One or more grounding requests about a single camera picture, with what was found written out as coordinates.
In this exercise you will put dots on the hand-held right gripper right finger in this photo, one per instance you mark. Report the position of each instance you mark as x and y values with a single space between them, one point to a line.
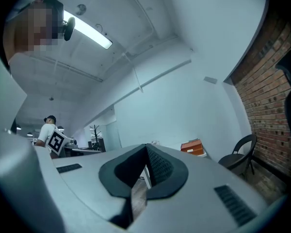
196 203

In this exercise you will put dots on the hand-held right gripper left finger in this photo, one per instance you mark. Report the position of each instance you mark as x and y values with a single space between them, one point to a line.
87 178

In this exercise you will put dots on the black computer monitor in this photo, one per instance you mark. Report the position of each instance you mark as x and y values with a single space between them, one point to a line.
101 145

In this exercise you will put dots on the black coat rack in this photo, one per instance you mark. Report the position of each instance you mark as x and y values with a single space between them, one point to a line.
95 132

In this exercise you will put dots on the orange box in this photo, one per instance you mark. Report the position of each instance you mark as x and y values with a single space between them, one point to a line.
192 147

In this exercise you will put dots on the black chair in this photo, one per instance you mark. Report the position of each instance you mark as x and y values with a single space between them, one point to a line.
235 159

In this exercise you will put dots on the long ceiling light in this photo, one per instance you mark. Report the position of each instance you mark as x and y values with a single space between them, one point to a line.
89 31

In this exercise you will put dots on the person's head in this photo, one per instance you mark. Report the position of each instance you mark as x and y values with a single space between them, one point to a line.
34 28

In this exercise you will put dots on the round ceiling smoke detector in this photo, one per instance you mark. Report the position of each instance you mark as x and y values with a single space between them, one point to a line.
80 9

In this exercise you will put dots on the grey wall plate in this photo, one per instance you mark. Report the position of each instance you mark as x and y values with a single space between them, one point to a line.
210 79

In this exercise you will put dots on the white wall conduit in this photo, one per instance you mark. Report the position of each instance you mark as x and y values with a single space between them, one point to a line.
165 73

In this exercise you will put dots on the black head-worn camera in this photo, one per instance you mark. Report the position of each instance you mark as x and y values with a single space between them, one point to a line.
69 29

